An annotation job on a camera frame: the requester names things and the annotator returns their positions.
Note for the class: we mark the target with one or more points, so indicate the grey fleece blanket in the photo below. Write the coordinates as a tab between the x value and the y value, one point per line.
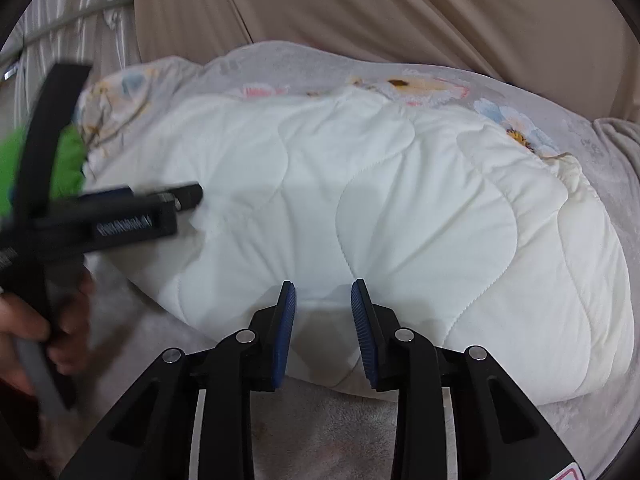
617	150

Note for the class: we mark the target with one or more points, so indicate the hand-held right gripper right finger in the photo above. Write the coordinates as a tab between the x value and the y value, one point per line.
362	335

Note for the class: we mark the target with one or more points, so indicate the person's left hand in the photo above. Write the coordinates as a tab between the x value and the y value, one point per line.
72	340

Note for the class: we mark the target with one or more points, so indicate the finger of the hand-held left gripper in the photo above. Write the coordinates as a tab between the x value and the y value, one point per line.
180	196

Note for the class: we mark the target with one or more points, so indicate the white quilted jacket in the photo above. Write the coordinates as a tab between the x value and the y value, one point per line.
400	235

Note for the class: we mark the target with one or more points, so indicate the grey floral blanket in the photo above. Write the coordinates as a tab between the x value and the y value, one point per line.
575	127

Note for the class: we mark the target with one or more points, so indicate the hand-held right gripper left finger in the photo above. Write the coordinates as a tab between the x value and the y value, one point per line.
282	335

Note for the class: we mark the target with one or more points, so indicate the beige curtain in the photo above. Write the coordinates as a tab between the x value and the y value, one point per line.
400	10

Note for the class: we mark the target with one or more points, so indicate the green pillow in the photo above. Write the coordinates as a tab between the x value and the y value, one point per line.
70	160

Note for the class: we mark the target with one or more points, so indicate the metal curtain rail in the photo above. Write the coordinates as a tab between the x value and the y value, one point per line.
75	16

